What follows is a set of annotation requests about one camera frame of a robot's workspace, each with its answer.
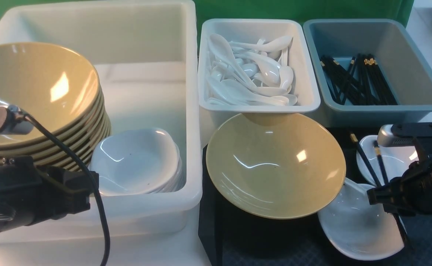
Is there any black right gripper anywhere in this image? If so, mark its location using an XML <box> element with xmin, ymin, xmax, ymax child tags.
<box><xmin>367</xmin><ymin>158</ymin><xmax>432</xmax><ymax>216</ymax></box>

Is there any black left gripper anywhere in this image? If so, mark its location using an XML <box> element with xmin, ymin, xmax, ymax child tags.
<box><xmin>0</xmin><ymin>158</ymin><xmax>99</xmax><ymax>233</ymax></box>

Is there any white sauce dish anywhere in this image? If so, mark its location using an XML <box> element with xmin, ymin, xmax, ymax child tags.
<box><xmin>318</xmin><ymin>178</ymin><xmax>404</xmax><ymax>261</ymax></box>
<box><xmin>356</xmin><ymin>135</ymin><xmax>418</xmax><ymax>186</ymax></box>

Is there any black chopstick gold tip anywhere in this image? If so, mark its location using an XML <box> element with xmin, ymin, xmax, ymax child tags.
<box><xmin>349</xmin><ymin>131</ymin><xmax>411</xmax><ymax>246</ymax></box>

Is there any yellow noodle bowl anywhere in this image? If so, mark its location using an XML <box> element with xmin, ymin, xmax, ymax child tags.
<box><xmin>206</xmin><ymin>113</ymin><xmax>347</xmax><ymax>219</ymax></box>

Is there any top stacked yellow bowl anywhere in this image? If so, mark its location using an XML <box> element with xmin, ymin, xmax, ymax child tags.
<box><xmin>0</xmin><ymin>42</ymin><xmax>101</xmax><ymax>133</ymax></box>

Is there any blue-grey chopstick bin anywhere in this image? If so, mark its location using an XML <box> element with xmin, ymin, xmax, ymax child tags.
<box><xmin>303</xmin><ymin>19</ymin><xmax>432</xmax><ymax>127</ymax></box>

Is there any stack of yellow bowls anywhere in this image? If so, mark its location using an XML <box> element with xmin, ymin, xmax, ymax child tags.
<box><xmin>0</xmin><ymin>85</ymin><xmax>112</xmax><ymax>172</ymax></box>

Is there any stack of white sauce dishes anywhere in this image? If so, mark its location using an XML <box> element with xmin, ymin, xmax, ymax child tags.
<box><xmin>88</xmin><ymin>128</ymin><xmax>183</xmax><ymax>197</ymax></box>

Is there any pile of black chopsticks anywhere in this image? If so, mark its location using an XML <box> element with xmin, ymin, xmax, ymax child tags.
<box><xmin>320</xmin><ymin>54</ymin><xmax>400</xmax><ymax>106</ymax></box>

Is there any black serving tray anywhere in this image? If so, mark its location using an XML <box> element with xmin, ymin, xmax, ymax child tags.
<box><xmin>198</xmin><ymin>148</ymin><xmax>432</xmax><ymax>266</ymax></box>

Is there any pile of white spoons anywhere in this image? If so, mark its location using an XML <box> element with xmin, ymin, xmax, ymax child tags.
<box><xmin>204</xmin><ymin>33</ymin><xmax>298</xmax><ymax>106</ymax></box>

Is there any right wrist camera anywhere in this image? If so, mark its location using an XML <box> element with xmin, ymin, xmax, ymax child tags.
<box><xmin>377</xmin><ymin>122</ymin><xmax>432</xmax><ymax>147</ymax></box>

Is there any black camera cable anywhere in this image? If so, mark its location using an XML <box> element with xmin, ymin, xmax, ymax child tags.
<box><xmin>20</xmin><ymin>109</ymin><xmax>111</xmax><ymax>266</ymax></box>

